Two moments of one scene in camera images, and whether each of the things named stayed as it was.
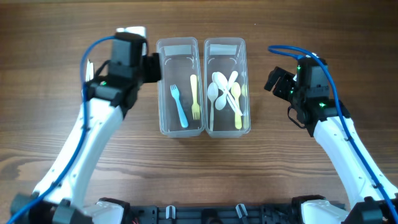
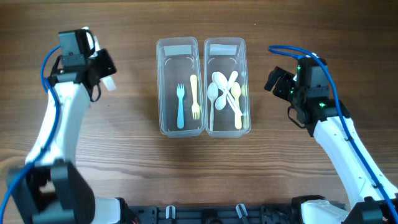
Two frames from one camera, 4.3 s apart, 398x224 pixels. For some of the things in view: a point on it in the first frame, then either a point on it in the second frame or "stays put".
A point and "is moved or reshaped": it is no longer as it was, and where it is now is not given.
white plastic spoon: x=220 y=101 stays put
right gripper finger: x=273 y=78 stays put
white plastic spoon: x=221 y=81 stays put
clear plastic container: x=181 y=58 stays put
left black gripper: x=153 y=67 -> x=110 y=68
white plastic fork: x=87 y=71 is moved or reshaped
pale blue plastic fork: x=175 y=93 is moved or reshaped
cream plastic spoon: x=236 y=93 stays put
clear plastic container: x=227 y=103 stays put
